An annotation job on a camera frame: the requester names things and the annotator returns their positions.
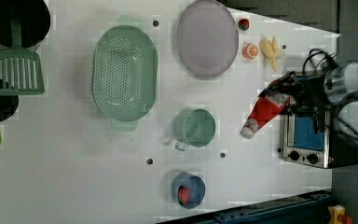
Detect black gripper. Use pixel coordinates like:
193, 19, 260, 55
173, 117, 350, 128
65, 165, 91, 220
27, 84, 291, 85
259, 72, 328, 111

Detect red ketchup bottle white cap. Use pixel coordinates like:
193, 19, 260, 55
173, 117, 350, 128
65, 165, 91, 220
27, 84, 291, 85
241, 93, 291, 139

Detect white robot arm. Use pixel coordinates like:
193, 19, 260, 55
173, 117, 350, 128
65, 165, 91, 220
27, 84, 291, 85
262, 57, 358, 169

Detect silver black toaster oven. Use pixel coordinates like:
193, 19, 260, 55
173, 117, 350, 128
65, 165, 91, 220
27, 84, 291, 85
280, 85, 358, 169

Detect peeled banana toy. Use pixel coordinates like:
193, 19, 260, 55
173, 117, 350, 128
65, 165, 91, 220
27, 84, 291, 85
260, 36, 285, 72

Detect red strawberry toy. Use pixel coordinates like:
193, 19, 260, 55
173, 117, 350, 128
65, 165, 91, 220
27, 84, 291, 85
238, 19, 250, 31

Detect lilac round plate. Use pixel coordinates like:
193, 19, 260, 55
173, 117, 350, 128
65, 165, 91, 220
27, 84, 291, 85
176, 0, 239, 76

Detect green metal mug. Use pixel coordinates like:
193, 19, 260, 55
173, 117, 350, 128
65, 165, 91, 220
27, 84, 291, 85
173, 109, 216, 151

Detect blue small cup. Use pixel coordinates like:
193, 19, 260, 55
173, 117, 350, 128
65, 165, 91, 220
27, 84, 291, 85
172, 172, 206, 209

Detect red strawberry in cup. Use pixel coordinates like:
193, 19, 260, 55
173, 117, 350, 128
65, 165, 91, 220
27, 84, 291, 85
177, 186, 190, 205

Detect green perforated colander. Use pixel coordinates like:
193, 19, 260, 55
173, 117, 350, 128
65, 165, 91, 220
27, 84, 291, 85
91, 15, 158, 132

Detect green slotted spatula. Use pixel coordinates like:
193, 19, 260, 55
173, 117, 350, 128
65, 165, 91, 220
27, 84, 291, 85
0, 12, 45, 96

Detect large black pot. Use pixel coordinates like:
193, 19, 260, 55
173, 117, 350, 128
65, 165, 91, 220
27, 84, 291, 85
0, 0, 51, 50

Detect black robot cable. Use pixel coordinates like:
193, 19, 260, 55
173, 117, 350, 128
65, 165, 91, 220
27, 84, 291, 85
301, 48, 338, 76

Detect blue metal frame rail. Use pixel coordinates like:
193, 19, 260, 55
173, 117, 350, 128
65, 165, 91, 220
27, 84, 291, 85
159, 190, 337, 224

